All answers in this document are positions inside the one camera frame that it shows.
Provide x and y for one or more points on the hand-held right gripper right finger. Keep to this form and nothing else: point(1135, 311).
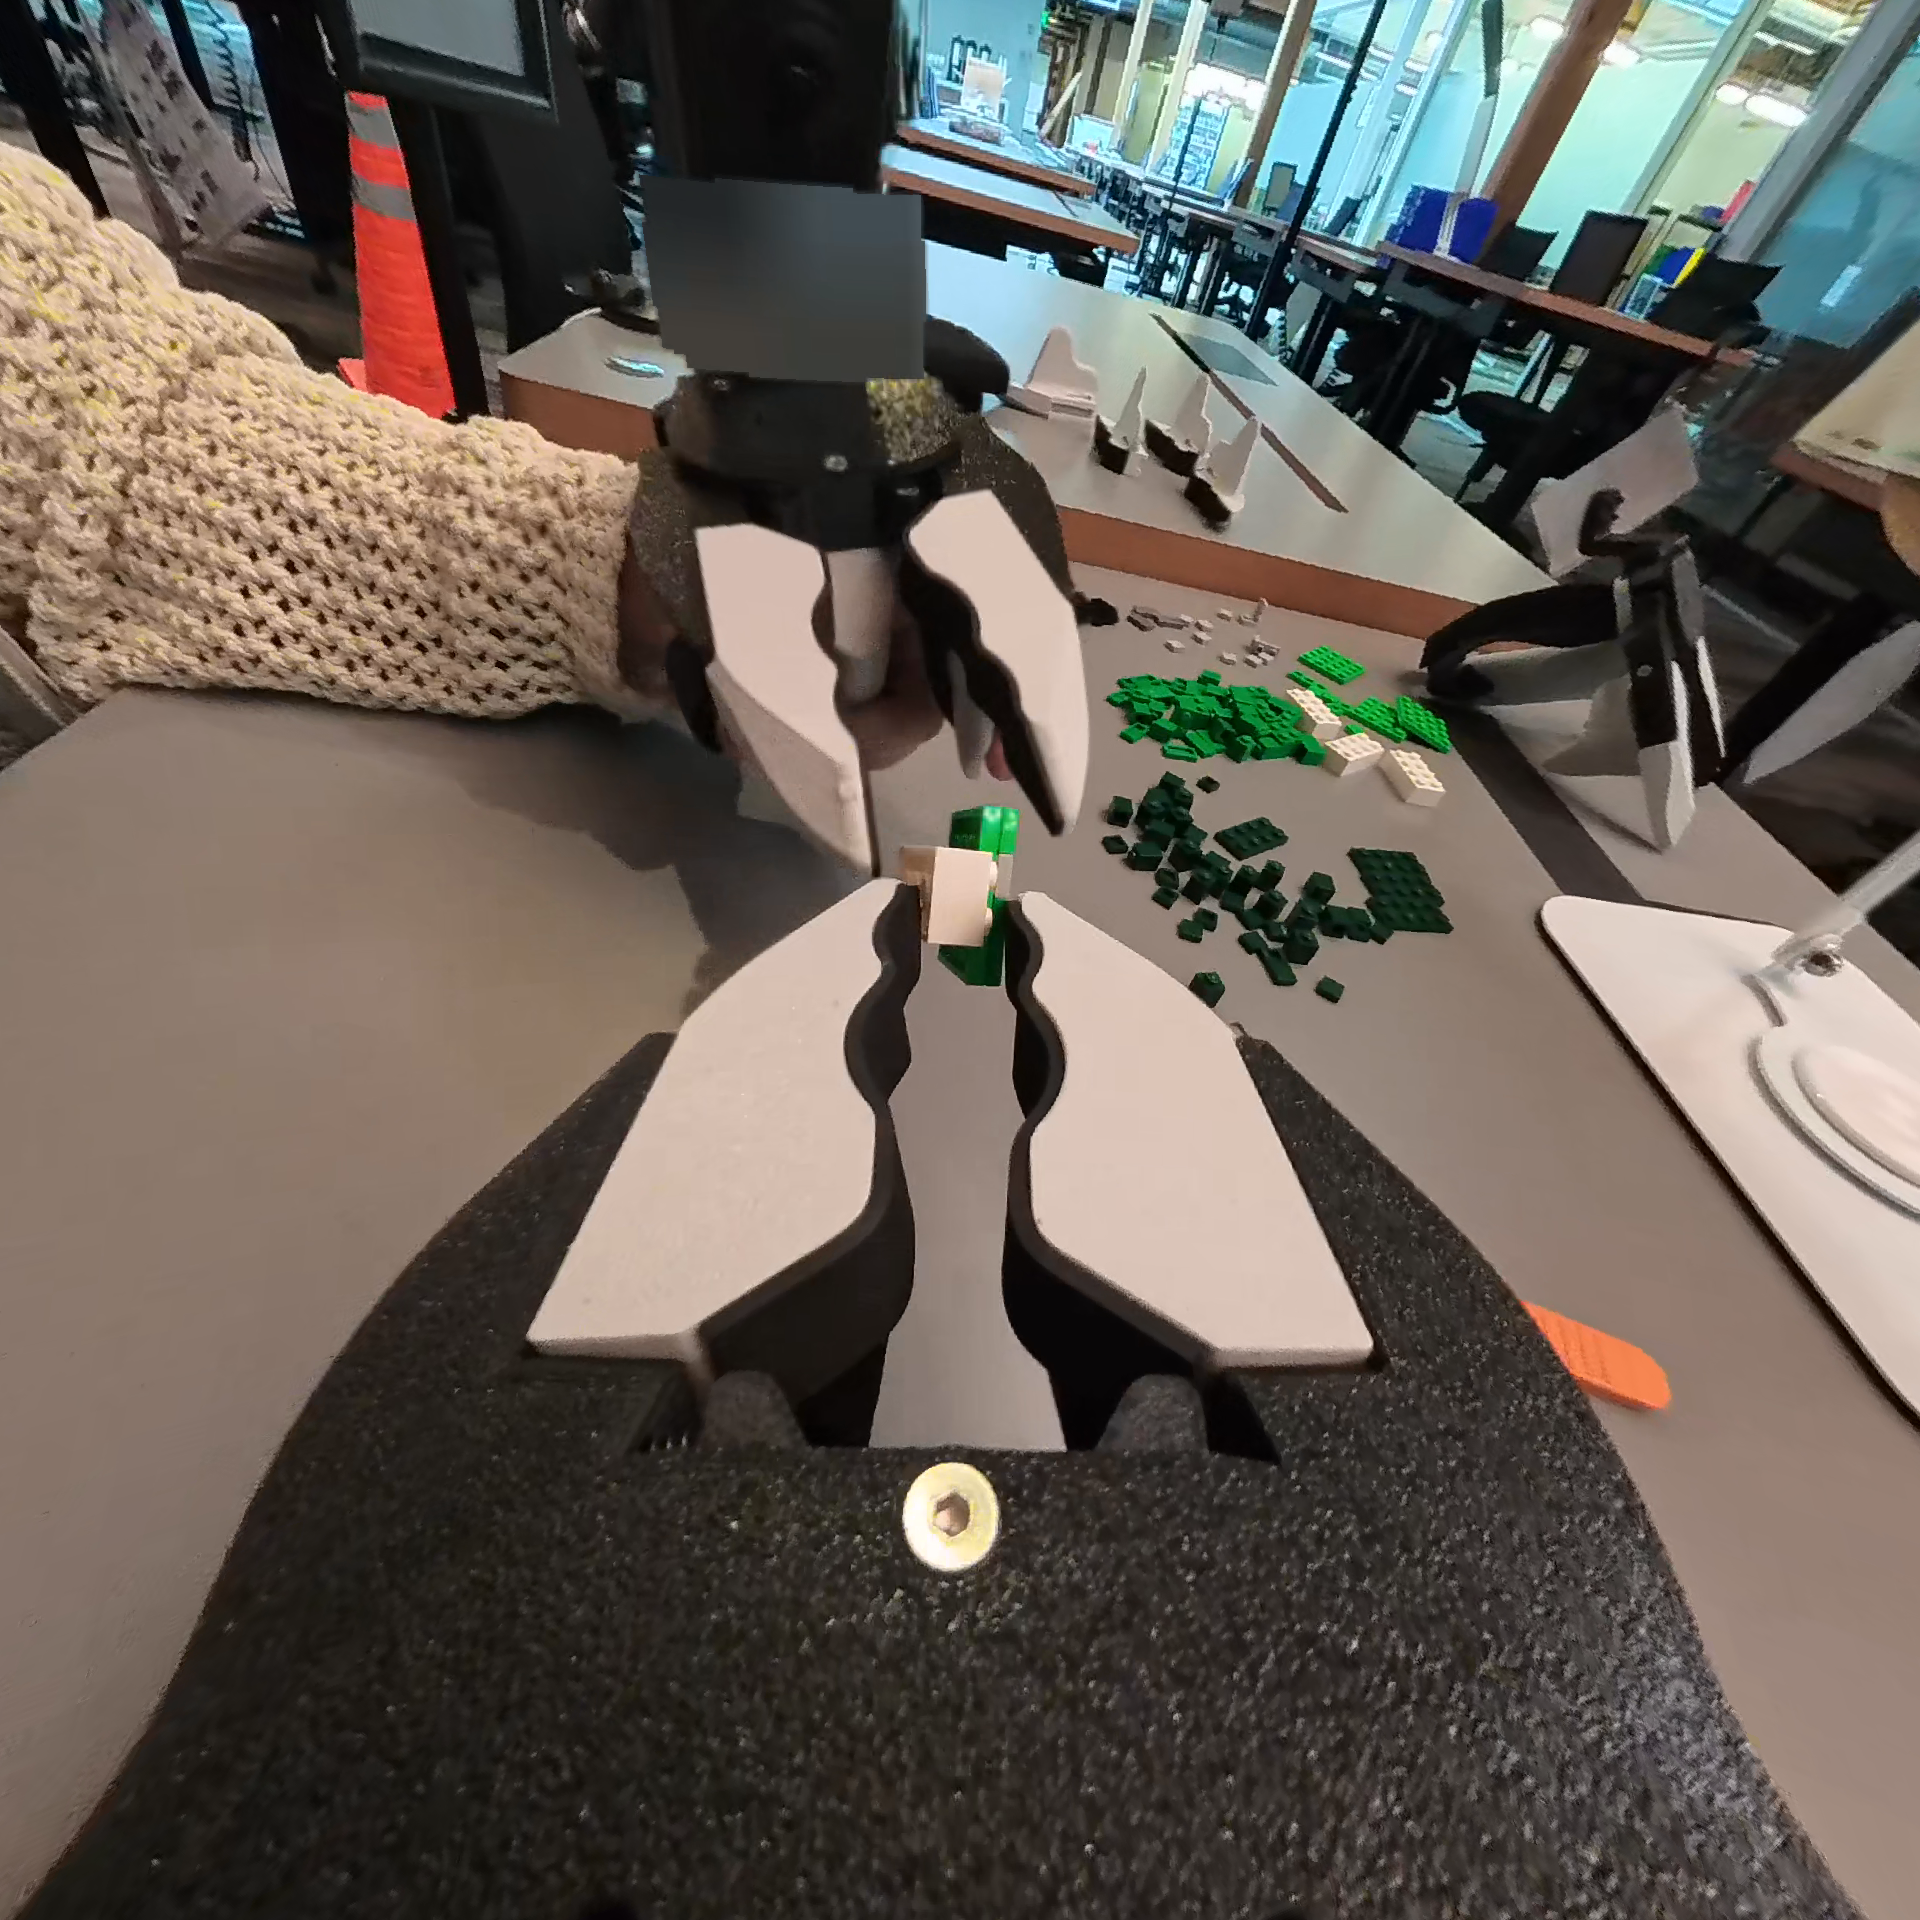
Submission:
point(1170, 1155)

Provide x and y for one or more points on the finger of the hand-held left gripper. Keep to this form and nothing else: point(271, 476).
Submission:
point(1019, 628)
point(764, 644)

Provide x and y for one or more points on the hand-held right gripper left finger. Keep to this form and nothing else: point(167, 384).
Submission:
point(735, 1140)

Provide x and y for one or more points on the green lego plate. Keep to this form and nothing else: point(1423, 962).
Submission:
point(991, 827)

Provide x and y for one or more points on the person's left forearm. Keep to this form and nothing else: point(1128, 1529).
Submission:
point(299, 494)

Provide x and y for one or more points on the small grey lego pieces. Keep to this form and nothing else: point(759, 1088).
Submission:
point(1162, 617)

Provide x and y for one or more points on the pile of bright green lego pieces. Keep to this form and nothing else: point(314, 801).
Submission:
point(1201, 720)

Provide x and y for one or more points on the pile of dark green lego pieces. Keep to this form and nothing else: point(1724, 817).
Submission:
point(1402, 891)

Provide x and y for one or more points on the loose grey wedge part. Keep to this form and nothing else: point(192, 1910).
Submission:
point(1126, 427)
point(1073, 383)
point(1194, 427)
point(1238, 474)

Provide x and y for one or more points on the long wooden desk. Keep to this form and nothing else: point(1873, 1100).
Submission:
point(1019, 194)
point(1575, 306)

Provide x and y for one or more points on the grey desk with wooden edge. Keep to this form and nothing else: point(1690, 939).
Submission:
point(1350, 510)

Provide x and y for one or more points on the orange traffic cone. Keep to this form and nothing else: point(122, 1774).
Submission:
point(393, 271)

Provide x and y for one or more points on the orange brick separator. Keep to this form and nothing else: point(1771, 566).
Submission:
point(1604, 1364)

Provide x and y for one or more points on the white book stand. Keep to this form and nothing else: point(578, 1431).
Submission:
point(1650, 974)

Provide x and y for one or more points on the black swivel chair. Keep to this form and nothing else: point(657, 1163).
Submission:
point(1516, 422)

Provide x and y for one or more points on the black framed screen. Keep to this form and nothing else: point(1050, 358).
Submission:
point(451, 38)

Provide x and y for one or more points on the blue storage bins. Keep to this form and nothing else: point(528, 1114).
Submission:
point(1448, 225)

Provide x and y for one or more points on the black mount with grey wedges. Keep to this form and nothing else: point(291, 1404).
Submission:
point(1516, 628)

